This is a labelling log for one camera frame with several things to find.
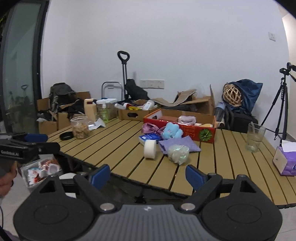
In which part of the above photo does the large open cardboard box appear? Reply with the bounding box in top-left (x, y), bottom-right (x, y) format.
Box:
top-left (37, 91), bottom-right (92, 135)

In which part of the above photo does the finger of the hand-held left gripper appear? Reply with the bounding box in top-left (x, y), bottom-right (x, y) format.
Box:
top-left (38, 142), bottom-right (61, 155)
top-left (11, 134), bottom-right (48, 143)

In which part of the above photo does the purple tissue box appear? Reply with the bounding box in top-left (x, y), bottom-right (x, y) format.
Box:
top-left (272, 140), bottom-right (296, 177)

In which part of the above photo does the pink satin cloth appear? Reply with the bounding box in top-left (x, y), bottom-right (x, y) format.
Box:
top-left (141, 123), bottom-right (166, 135)

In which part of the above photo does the blue plush toy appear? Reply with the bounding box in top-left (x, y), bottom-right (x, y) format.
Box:
top-left (161, 122), bottom-right (184, 140)

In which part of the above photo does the purple cloth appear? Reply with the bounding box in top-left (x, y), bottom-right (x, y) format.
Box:
top-left (158, 136), bottom-right (201, 155)

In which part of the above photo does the red cardboard box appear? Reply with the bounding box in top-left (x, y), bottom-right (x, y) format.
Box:
top-left (143, 108), bottom-right (217, 144)

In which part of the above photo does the person's left hand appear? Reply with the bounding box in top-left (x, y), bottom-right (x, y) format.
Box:
top-left (0, 173), bottom-right (14, 199)

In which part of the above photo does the black trolley bag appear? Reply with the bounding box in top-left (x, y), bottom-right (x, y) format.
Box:
top-left (125, 78), bottom-right (150, 101)

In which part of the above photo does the black clothing pile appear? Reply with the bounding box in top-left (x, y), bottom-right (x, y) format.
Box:
top-left (67, 99), bottom-right (85, 115)

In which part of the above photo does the black case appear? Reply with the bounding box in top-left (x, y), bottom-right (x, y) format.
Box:
top-left (225, 109), bottom-right (258, 134)

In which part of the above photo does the black trolley handle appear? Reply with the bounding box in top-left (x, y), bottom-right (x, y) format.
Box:
top-left (117, 50), bottom-right (130, 101)

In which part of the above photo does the metal folding stool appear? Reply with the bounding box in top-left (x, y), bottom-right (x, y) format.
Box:
top-left (101, 81), bottom-right (123, 101)

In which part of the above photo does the small brown cardboard box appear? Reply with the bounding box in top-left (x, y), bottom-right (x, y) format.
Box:
top-left (118, 99), bottom-right (160, 122)

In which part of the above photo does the blue water bottle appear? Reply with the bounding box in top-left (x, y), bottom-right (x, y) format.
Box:
top-left (215, 102), bottom-right (226, 119)

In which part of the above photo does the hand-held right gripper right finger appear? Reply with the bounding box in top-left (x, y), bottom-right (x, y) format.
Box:
top-left (179, 165), bottom-right (257, 212)

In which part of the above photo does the clear plastic bag ball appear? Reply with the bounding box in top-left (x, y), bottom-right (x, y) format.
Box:
top-left (167, 144), bottom-right (190, 165)

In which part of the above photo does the clear drinking glass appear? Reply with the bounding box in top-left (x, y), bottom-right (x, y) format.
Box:
top-left (245, 123), bottom-right (266, 153)

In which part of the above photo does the clear snack jar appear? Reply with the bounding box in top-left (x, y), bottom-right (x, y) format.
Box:
top-left (70, 115), bottom-right (90, 140)

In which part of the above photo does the black jar lid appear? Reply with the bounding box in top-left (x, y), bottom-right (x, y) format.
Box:
top-left (59, 131), bottom-right (75, 141)

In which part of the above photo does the white blue packet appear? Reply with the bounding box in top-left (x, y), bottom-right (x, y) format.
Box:
top-left (138, 134), bottom-right (162, 145)

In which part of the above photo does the dark blue bag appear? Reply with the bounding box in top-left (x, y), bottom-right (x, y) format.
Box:
top-left (223, 79), bottom-right (263, 114)

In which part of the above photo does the beige wooden box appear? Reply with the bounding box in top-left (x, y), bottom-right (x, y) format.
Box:
top-left (84, 98), bottom-right (97, 122)

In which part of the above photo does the woven rattan ball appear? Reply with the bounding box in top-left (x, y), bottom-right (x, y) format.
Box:
top-left (222, 84), bottom-right (242, 106)

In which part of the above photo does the clear plastic trash bag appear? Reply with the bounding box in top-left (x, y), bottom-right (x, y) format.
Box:
top-left (20, 154), bottom-right (63, 188)

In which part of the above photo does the white paper sheet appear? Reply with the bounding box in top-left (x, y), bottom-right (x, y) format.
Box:
top-left (89, 118), bottom-right (107, 130)

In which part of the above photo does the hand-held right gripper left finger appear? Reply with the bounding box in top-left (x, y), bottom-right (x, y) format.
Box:
top-left (38, 164), bottom-right (118, 212)

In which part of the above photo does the black framed glass door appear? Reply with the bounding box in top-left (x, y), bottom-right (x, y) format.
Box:
top-left (0, 0), bottom-right (50, 135)

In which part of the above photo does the pink towel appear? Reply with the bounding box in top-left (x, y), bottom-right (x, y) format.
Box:
top-left (177, 115), bottom-right (197, 124)

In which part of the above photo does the flattened brown cardboard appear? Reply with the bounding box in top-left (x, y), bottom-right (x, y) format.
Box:
top-left (152, 84), bottom-right (216, 115)

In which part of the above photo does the white wall outlet strip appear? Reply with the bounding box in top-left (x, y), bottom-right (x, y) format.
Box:
top-left (140, 79), bottom-right (165, 89)

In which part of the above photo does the black tripod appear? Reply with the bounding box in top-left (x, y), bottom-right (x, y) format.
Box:
top-left (260, 62), bottom-right (296, 141)

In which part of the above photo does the white tape roll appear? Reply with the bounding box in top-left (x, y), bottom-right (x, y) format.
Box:
top-left (144, 139), bottom-right (157, 160)

